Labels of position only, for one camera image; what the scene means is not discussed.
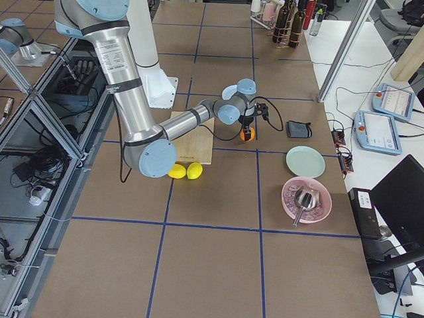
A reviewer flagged lemon near board lower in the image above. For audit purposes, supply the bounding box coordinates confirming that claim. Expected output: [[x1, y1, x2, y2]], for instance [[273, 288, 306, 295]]
[[168, 164, 186, 179]]

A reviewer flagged black small computer box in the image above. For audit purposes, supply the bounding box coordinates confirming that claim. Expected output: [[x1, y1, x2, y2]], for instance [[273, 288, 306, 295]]
[[348, 187, 382, 240]]

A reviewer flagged light green plate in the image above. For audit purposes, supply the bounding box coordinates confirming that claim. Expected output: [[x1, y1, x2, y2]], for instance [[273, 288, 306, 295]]
[[286, 146, 325, 178]]

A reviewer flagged lemon near board upper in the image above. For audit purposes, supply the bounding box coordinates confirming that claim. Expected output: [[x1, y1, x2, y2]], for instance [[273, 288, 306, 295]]
[[186, 162, 203, 180]]

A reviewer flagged orange fruit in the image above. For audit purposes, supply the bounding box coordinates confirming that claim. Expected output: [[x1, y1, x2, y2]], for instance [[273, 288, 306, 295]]
[[239, 127, 256, 142]]

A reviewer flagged teach pendant far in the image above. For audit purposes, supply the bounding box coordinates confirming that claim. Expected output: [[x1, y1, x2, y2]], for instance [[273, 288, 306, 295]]
[[372, 83, 415, 123]]

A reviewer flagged light blue plate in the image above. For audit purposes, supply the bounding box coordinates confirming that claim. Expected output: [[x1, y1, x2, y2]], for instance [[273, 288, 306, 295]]
[[221, 85, 237, 100]]

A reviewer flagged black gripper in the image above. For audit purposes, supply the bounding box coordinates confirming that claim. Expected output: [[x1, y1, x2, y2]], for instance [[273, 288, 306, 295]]
[[238, 115, 254, 142]]

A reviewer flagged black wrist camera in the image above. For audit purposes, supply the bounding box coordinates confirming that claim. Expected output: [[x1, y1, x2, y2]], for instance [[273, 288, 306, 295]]
[[255, 103, 269, 121]]

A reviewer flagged wooden cutting board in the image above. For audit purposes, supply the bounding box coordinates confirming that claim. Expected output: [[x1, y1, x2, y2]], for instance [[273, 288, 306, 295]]
[[164, 111, 214, 164]]

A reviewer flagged dark wine bottle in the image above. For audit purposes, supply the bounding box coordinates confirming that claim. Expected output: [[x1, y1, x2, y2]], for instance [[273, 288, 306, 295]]
[[272, 1, 290, 43], [288, 0, 307, 48]]

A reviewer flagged grey folded cloth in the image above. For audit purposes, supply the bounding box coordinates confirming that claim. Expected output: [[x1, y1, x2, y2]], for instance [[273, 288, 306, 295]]
[[286, 121, 312, 138]]

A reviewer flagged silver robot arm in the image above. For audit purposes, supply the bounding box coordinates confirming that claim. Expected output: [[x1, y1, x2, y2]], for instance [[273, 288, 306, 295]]
[[1, 18, 48, 67], [54, 1, 256, 178]]

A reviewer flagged black computer monitor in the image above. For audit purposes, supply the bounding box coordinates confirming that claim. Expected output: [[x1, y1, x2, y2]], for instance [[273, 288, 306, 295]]
[[370, 154, 423, 250]]

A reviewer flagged teach pendant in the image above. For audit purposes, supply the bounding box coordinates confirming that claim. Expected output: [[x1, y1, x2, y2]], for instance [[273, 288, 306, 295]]
[[372, 83, 415, 123], [354, 110, 402, 155]]

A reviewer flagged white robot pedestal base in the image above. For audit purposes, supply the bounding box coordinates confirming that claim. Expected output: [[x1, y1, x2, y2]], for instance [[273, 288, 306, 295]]
[[127, 0, 178, 109]]

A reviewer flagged red bottle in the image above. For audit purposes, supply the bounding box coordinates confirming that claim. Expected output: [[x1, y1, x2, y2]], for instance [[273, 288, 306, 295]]
[[302, 0, 317, 30]]

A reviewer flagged aluminium frame post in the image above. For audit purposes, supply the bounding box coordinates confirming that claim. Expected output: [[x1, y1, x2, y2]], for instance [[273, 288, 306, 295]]
[[317, 0, 376, 103]]

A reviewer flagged teach pendant near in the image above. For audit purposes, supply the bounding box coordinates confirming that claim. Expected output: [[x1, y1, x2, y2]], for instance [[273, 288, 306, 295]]
[[354, 110, 402, 155]]

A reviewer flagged pink bowl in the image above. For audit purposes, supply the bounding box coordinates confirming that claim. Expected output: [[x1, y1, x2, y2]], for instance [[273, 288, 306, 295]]
[[281, 176, 332, 224]]

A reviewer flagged metal scoop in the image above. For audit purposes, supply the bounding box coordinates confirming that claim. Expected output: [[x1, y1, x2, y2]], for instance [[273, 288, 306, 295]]
[[292, 185, 320, 227]]

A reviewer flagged lemon board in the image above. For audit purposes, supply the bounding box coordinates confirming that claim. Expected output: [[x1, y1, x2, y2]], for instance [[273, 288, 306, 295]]
[[168, 164, 186, 179], [186, 162, 203, 180]]

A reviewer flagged copper wire bottle rack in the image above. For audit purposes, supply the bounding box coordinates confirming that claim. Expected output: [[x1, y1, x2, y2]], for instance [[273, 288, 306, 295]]
[[276, 1, 298, 47]]

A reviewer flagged grey water bottle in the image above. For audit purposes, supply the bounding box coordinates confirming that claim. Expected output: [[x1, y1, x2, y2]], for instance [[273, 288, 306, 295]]
[[309, 9, 325, 36]]

